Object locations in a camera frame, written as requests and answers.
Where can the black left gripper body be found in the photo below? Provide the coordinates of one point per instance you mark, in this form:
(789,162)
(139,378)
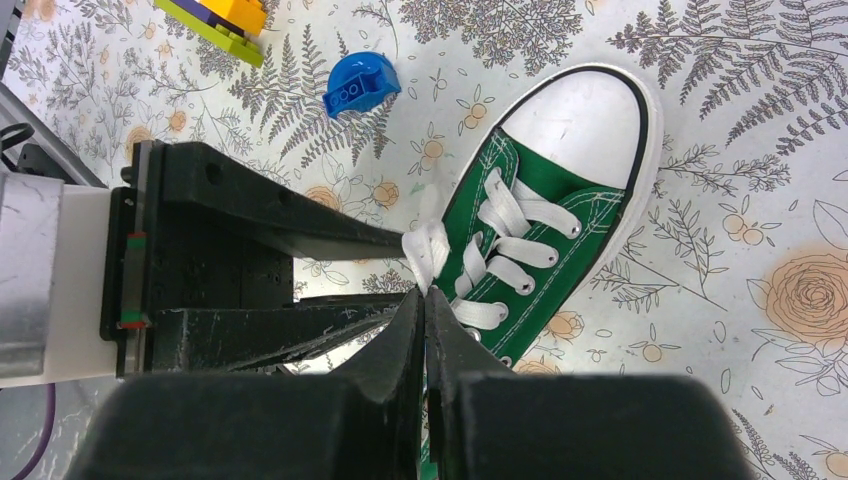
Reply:
(170,247)

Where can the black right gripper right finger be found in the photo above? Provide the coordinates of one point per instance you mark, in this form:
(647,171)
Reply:
(488,422)

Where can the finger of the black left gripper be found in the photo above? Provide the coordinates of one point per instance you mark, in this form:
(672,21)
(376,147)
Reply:
(223,340)
(265,205)

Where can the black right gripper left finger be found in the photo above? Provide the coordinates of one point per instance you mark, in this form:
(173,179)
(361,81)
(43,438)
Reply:
(362,420)

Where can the green canvas sneaker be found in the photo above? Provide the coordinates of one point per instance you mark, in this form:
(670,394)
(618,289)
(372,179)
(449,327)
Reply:
(549,198)

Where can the stacked colourful toy bricks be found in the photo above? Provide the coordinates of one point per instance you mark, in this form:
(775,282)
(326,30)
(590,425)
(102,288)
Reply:
(230,25)

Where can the floral table mat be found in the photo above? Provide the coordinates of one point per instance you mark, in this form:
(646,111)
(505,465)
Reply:
(736,274)

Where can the blue plastic cap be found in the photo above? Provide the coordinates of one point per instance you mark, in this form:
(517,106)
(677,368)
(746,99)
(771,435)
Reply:
(359,82)

